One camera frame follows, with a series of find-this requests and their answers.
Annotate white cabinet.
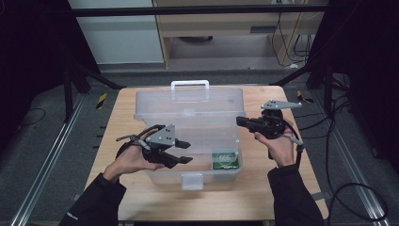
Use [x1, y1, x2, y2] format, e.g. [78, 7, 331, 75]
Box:
[66, 0, 165, 65]

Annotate yellow black striped tape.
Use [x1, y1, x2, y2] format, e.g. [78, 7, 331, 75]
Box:
[295, 89, 314, 105]
[95, 92, 108, 111]

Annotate black cables under desk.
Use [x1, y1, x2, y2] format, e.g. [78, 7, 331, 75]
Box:
[271, 12, 314, 69]

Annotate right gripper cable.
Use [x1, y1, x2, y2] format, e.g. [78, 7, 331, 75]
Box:
[267, 117, 306, 168]

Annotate looped black floor cable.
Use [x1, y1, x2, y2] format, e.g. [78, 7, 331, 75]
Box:
[324, 103, 390, 222]

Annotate clear plastic storage box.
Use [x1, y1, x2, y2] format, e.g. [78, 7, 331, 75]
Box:
[134, 79, 247, 191]

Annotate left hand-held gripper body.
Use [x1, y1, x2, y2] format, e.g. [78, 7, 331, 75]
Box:
[142, 122, 177, 165]

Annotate person's left hand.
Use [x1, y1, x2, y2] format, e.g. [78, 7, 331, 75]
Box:
[103, 138, 167, 185]

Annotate person's right hand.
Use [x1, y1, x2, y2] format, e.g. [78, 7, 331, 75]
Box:
[253, 132, 297, 170]

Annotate black curtain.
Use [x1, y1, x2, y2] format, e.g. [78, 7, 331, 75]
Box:
[310, 0, 399, 173]
[0, 0, 95, 149]

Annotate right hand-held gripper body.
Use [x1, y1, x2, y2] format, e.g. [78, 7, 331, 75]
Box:
[260, 99, 303, 140]

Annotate light wooden desk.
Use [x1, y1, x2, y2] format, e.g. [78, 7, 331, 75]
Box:
[152, 0, 330, 69]

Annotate thin black floor cable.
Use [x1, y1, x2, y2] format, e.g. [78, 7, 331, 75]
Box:
[17, 107, 47, 128]

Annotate metal floor rail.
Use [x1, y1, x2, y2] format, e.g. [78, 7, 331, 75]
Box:
[10, 93, 86, 226]
[310, 90, 393, 226]

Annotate black horizontal bar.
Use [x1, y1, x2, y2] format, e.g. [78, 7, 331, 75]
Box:
[70, 4, 330, 17]

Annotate green box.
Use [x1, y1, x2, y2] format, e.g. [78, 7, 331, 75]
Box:
[211, 151, 242, 171]

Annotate black metal stand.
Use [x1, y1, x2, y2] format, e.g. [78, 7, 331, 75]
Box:
[269, 59, 335, 117]
[60, 53, 126, 123]

